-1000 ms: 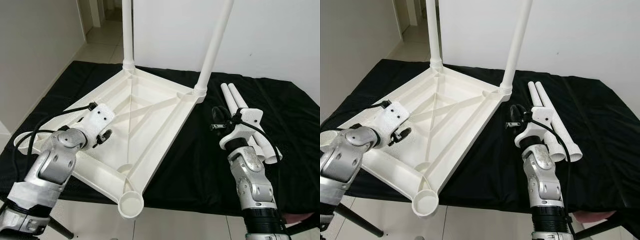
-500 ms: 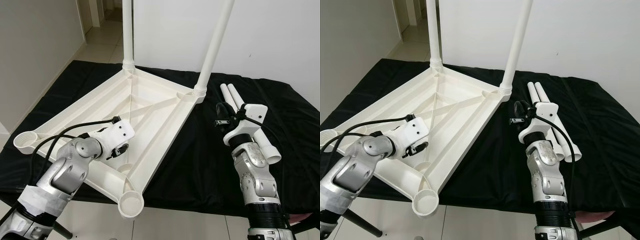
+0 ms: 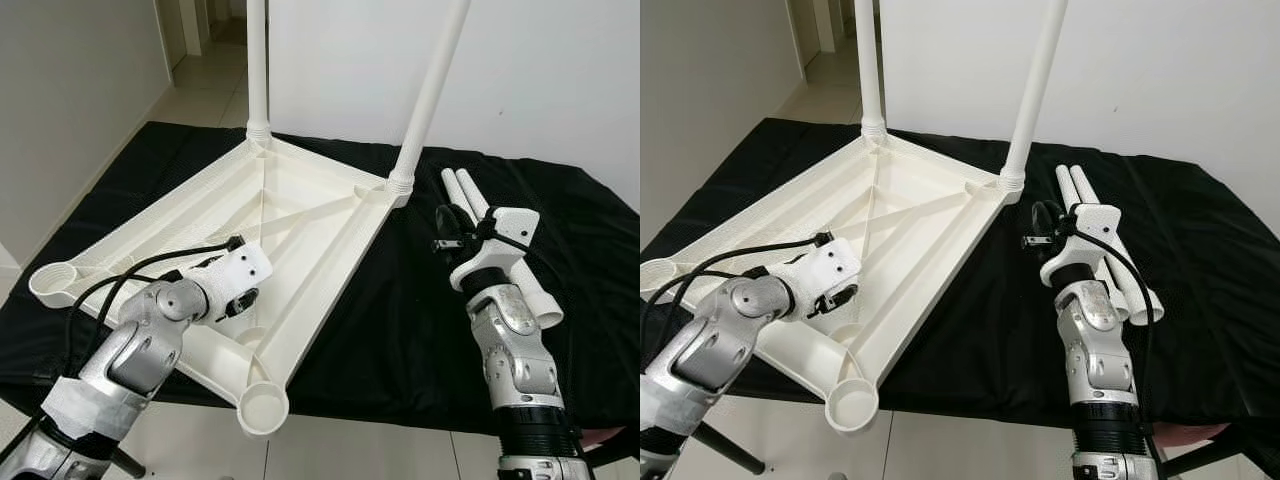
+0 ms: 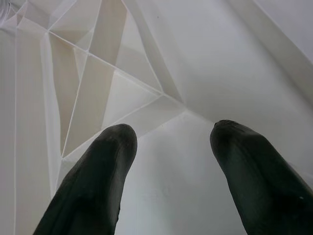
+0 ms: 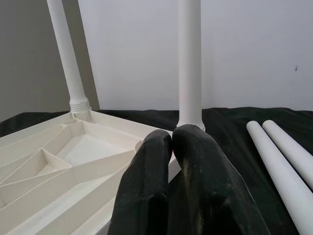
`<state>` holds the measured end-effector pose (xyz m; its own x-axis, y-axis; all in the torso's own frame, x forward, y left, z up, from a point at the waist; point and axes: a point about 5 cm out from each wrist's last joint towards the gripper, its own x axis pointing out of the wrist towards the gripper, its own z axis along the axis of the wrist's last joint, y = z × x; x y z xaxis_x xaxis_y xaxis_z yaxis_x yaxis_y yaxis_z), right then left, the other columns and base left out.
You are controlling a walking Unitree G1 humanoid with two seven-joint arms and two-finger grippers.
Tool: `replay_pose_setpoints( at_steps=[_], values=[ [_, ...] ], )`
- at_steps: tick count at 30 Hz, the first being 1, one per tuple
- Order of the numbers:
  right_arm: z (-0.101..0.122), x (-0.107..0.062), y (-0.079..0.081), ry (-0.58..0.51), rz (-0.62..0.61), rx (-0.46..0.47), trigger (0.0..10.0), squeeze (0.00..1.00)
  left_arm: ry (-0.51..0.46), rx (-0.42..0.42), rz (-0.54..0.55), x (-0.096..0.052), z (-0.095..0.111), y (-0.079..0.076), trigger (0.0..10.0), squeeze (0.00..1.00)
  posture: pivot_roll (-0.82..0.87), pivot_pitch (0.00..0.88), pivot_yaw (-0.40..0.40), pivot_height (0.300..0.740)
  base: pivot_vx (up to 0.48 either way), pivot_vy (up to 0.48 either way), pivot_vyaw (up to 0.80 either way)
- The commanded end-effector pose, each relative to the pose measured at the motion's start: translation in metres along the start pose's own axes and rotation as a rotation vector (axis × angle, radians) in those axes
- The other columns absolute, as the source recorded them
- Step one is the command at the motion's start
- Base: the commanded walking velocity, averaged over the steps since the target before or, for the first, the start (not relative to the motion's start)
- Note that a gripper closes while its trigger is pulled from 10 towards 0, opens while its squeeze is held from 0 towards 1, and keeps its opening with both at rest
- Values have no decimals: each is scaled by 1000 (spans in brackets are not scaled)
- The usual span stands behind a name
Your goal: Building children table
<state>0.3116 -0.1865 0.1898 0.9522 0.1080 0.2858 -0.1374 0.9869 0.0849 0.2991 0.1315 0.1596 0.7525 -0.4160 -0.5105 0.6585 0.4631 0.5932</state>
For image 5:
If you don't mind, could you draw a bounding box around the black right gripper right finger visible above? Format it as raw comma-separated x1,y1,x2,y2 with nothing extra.
171,124,269,235

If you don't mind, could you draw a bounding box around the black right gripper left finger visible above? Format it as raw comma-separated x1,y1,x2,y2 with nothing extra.
107,129,173,235

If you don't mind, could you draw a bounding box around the white plastic children table top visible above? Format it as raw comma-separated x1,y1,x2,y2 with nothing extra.
0,109,186,235

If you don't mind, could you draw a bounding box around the white plastic table leg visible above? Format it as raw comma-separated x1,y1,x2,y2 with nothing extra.
175,0,205,132
45,0,91,120
261,119,313,191
246,120,313,235

